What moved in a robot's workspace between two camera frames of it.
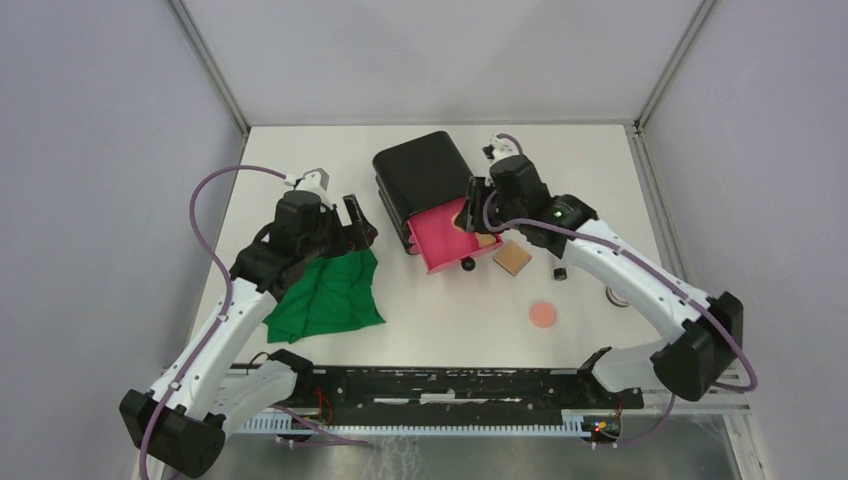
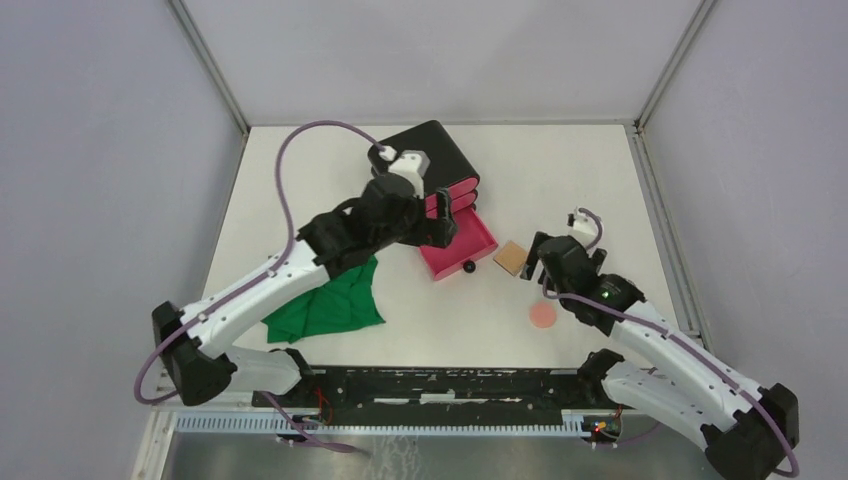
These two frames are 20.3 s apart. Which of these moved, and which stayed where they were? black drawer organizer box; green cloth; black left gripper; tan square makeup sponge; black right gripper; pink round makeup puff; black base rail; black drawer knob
Moved: black drawer organizer box; black right gripper; black left gripper; black drawer knob
Stayed: black base rail; tan square makeup sponge; green cloth; pink round makeup puff
